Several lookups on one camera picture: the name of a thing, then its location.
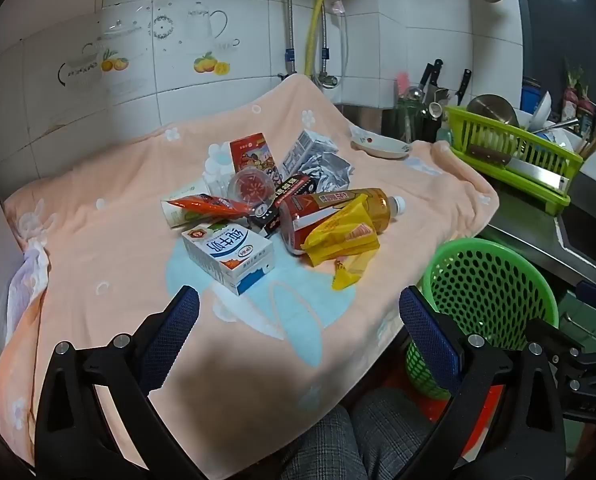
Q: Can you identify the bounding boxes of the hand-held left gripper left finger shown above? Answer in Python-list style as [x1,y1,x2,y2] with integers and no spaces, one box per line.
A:
[35,286,200,480]

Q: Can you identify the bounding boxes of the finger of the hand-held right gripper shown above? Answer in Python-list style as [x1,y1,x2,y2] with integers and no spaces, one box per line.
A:
[553,352,596,392]
[526,318,586,361]

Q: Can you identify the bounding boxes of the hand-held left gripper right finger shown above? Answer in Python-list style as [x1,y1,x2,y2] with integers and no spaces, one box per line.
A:
[399,286,566,480]

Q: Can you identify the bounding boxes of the green plastic basket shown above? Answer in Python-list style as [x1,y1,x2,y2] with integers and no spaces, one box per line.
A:
[404,237,560,401]

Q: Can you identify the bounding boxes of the white blue milk carton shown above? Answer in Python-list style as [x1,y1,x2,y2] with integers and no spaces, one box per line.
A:
[180,222,274,297]

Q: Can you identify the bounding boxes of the small yellow wrapper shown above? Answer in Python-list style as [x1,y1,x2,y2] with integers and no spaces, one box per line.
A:
[330,252,374,291]

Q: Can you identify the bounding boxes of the red orange snack packet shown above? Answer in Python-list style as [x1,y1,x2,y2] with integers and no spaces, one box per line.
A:
[162,194,251,218]

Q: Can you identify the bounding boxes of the large yellow wrapper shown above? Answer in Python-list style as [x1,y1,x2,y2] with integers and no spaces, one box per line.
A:
[300,195,381,267]

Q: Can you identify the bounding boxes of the amber tea bottle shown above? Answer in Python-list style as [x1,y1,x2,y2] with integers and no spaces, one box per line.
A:
[318,187,408,233]

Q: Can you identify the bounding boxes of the red drink can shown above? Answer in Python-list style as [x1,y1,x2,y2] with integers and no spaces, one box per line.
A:
[278,191,329,256]

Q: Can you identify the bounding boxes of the black printed box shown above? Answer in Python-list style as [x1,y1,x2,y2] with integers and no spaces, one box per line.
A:
[250,175,320,238]

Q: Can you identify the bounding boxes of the red printed canister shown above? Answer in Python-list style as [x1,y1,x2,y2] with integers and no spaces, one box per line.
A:
[228,132,284,186]

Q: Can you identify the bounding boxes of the silver foil carton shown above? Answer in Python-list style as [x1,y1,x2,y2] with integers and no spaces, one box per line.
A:
[278,129,354,191]

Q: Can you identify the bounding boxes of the red plastic stool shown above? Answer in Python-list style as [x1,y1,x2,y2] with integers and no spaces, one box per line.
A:
[378,355,506,461]

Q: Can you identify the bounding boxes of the peach flower printed blanket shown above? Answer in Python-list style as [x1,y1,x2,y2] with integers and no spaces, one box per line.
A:
[0,74,501,466]

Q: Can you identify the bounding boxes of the white paper cup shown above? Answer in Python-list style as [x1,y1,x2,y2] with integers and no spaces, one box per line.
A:
[160,180,214,229]

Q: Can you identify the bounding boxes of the person's grey plaid pants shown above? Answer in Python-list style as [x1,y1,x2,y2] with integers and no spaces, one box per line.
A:
[278,387,459,480]

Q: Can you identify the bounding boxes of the white cloth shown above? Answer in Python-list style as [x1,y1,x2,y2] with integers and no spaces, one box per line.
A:
[5,240,51,341]

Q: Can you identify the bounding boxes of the clear plastic cup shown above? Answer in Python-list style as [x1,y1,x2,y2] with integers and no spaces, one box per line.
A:
[226,167,276,213]

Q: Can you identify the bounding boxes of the steel cleaver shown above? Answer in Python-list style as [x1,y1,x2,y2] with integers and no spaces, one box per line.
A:
[465,142,569,196]

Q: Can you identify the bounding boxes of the white dish with red print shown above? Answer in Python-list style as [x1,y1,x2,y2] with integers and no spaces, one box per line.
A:
[350,127,411,161]

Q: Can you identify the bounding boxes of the wooden chopsticks bundle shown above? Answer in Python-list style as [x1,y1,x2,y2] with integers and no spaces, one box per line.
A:
[577,127,596,159]

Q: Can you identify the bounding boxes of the green dish rack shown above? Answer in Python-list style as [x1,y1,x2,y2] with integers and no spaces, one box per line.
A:
[444,105,584,211]

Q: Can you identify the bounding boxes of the dark green utensil holder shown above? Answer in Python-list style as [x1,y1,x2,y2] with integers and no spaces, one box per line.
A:
[395,99,446,143]

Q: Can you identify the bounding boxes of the white bowl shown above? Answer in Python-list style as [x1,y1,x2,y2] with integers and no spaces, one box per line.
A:
[525,91,554,133]

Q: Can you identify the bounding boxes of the metal bowl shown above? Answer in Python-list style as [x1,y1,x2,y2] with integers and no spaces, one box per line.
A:
[465,94,519,128]

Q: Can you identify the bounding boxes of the blue container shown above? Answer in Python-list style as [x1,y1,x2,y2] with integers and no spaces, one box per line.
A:
[520,80,544,112]

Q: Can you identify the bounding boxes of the black handled knife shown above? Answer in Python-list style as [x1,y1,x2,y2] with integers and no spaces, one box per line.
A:
[455,69,474,106]
[418,62,435,106]
[429,59,445,106]

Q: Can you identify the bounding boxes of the braided metal hose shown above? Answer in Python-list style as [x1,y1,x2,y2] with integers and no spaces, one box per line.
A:
[320,7,330,78]
[283,0,300,79]

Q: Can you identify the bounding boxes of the yellow hose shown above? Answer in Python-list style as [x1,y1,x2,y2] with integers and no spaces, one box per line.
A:
[304,0,331,77]

